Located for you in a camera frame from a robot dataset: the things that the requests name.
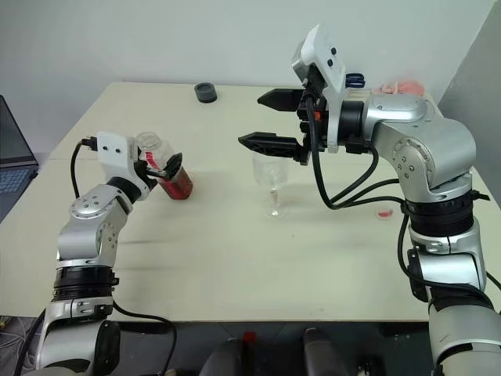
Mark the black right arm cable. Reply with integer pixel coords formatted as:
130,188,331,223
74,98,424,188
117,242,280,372
303,78,495,310

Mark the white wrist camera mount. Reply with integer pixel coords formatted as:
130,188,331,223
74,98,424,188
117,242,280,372
290,23,349,154
96,132,142,185

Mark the pink cloth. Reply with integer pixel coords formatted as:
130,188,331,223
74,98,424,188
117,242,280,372
371,78,426,97

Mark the dark grey laptop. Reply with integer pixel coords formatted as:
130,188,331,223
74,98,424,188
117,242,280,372
0,95,39,193

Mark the clear plastic wine glass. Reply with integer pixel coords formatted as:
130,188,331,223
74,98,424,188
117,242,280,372
251,154,291,219

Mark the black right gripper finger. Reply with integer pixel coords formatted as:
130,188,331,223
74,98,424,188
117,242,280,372
257,89,305,114
237,132,305,161

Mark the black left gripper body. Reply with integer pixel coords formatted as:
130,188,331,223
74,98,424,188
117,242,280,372
132,158,158,193

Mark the clear tape roll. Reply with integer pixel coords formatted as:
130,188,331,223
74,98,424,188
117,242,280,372
346,88,373,103

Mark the clear bottle with red contents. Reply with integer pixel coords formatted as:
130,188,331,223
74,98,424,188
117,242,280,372
136,132,194,201

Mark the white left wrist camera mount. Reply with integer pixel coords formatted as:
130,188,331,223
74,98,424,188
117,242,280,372
96,132,142,185

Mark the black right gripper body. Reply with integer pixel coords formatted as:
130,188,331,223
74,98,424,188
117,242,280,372
295,64,330,165

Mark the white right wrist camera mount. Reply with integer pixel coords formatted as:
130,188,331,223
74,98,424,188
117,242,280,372
290,23,349,154

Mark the dark grey tape roll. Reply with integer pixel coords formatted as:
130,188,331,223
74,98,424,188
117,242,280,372
194,81,218,104

